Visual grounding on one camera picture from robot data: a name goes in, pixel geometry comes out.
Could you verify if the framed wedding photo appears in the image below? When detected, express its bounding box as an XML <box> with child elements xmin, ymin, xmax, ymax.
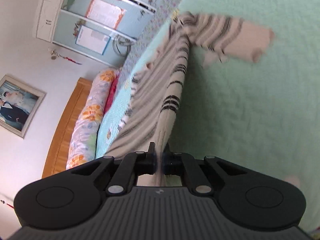
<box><xmin>1</xmin><ymin>75</ymin><xmax>46</xmax><ymax>138</ymax></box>

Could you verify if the wooden headboard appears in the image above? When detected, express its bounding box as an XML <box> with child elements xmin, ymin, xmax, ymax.
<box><xmin>42</xmin><ymin>77</ymin><xmax>92</xmax><ymax>178</ymax></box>

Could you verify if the hanging tassel ornament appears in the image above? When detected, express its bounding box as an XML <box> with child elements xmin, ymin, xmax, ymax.
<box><xmin>48</xmin><ymin>48</ymin><xmax>82</xmax><ymax>65</ymax></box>

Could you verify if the red pillow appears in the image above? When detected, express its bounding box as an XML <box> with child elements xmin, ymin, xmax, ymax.
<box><xmin>104</xmin><ymin>76</ymin><xmax>119</xmax><ymax>114</ymax></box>

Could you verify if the floral pillow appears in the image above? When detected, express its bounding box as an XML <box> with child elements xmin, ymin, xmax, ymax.
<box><xmin>66</xmin><ymin>69</ymin><xmax>120</xmax><ymax>169</ymax></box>

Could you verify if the white wardrobe with glass doors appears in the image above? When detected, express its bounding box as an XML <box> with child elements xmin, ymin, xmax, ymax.
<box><xmin>33</xmin><ymin>0</ymin><xmax>161</xmax><ymax>68</ymax></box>

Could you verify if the mint green quilted bedspread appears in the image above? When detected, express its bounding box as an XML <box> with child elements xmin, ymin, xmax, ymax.
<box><xmin>94</xmin><ymin>0</ymin><xmax>320</xmax><ymax>233</ymax></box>

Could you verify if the cream black striped knit sweater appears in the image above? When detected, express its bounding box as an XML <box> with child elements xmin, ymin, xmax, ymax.
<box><xmin>107</xmin><ymin>12</ymin><xmax>274</xmax><ymax>186</ymax></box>

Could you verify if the coiled cable by wardrobe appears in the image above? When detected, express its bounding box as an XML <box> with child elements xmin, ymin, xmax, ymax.
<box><xmin>112</xmin><ymin>35</ymin><xmax>136</xmax><ymax>57</ymax></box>

